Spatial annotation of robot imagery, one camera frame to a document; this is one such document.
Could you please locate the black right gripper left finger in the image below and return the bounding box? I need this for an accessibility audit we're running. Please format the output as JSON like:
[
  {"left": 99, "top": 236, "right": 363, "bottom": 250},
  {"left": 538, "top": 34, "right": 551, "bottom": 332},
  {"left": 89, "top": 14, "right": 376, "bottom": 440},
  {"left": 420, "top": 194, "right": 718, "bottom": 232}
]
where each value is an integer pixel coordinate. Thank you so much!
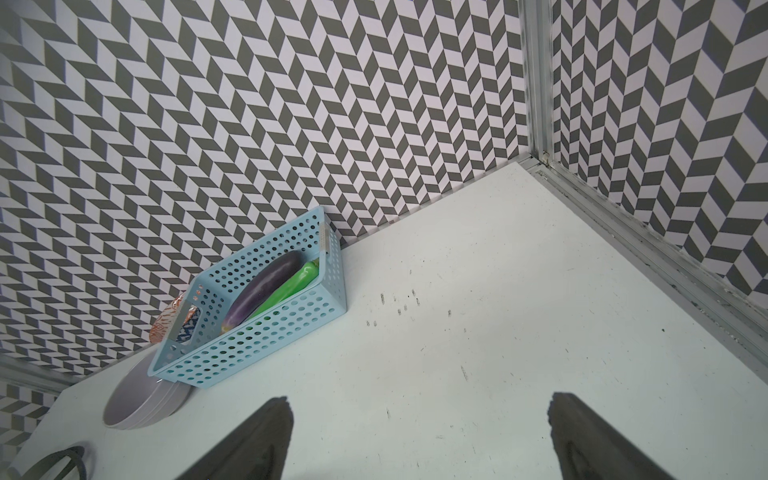
[{"left": 178, "top": 397, "right": 294, "bottom": 480}]

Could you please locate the lilac plastic bowl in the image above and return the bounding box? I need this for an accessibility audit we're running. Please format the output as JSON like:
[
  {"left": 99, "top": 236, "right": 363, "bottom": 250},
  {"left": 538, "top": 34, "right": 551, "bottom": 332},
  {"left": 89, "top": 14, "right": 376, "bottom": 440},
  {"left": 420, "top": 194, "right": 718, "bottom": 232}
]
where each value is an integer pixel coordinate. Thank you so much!
[{"left": 102, "top": 354, "right": 192, "bottom": 430}]

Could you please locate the light blue perforated basket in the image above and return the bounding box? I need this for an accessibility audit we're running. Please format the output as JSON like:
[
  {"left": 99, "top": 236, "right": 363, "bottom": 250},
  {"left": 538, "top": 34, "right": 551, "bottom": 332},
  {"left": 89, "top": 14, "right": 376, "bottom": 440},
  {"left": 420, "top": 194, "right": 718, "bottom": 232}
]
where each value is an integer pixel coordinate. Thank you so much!
[{"left": 148, "top": 207, "right": 347, "bottom": 388}]

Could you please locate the orange blue patterned bowl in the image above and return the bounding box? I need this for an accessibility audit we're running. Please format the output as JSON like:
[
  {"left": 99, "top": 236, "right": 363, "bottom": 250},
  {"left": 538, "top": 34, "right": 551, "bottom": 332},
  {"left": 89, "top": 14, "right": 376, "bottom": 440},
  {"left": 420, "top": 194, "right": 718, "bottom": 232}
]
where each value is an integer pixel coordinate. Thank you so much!
[{"left": 149, "top": 293, "right": 199, "bottom": 344}]

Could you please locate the black power strip cable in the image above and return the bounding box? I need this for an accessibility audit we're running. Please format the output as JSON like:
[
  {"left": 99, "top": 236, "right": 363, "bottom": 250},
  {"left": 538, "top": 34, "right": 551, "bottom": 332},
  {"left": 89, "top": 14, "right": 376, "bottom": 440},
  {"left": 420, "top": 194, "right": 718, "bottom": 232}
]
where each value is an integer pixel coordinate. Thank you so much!
[{"left": 4, "top": 445, "right": 89, "bottom": 480}]

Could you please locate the green toy cucumber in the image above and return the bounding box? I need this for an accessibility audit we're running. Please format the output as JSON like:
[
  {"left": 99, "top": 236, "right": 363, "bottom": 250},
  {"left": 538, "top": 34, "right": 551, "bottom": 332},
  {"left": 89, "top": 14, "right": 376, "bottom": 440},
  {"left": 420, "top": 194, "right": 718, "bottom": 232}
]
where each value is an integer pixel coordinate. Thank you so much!
[{"left": 248, "top": 259, "right": 320, "bottom": 320}]

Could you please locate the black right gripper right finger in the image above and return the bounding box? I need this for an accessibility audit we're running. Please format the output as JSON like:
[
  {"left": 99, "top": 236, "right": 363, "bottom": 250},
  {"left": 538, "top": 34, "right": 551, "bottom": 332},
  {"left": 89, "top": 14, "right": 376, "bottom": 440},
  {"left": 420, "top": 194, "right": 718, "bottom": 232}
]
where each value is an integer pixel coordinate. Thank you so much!
[{"left": 548, "top": 392, "right": 671, "bottom": 479}]

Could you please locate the purple toy eggplant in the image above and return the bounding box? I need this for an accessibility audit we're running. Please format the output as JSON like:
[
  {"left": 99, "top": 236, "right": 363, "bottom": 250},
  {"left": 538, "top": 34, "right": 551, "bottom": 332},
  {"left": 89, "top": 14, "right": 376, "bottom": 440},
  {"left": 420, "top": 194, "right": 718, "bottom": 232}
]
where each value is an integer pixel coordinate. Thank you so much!
[{"left": 221, "top": 251, "right": 303, "bottom": 333}]

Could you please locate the aluminium corner post right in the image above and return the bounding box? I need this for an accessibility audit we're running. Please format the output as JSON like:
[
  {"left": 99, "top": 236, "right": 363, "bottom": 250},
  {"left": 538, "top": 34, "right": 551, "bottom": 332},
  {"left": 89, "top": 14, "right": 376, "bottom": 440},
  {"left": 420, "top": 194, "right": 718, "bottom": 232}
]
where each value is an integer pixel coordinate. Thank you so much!
[{"left": 521, "top": 1, "right": 767, "bottom": 380}]

